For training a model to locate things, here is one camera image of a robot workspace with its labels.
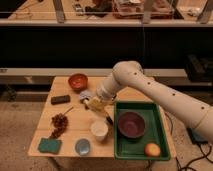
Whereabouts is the yellow banana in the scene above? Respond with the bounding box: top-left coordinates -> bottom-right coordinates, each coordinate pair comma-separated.
88,98 -> 107,117

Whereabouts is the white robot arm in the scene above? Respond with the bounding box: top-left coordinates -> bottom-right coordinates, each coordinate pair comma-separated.
96,61 -> 213,143

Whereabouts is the white paper cup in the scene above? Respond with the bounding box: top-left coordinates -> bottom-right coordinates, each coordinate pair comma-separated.
90,121 -> 109,142

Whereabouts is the grey toy with dark base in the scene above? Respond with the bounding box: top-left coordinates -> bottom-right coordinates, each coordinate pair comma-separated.
79,90 -> 94,109

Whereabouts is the red-orange bowl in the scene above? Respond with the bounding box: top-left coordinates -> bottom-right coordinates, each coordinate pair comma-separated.
68,73 -> 88,91

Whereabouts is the black rectangular block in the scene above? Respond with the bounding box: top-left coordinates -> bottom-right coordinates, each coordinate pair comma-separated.
51,95 -> 70,105

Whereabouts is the bunch of dark grapes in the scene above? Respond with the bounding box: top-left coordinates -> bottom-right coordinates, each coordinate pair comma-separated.
50,108 -> 72,139

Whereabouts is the dark maroon bowl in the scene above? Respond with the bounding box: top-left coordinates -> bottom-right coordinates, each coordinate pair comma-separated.
117,112 -> 146,138

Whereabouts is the small blue bowl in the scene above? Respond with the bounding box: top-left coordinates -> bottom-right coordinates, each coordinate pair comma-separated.
75,138 -> 91,156

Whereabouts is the teal sponge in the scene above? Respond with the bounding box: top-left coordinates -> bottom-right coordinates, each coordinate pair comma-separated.
38,138 -> 62,154

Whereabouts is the green plastic tray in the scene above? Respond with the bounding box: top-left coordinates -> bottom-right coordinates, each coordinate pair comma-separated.
114,101 -> 170,161

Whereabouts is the orange apple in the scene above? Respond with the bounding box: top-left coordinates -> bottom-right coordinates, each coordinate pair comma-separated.
144,143 -> 161,157

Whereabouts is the clutter box on shelf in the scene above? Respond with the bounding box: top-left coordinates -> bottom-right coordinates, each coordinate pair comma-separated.
112,0 -> 174,18

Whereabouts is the black box on right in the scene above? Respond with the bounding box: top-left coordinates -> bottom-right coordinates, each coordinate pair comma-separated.
185,55 -> 213,82

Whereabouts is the black handled utensil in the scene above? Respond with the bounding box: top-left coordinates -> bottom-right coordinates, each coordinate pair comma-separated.
106,116 -> 113,125

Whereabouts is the black cable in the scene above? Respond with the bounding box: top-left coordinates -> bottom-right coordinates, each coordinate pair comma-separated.
176,141 -> 213,171

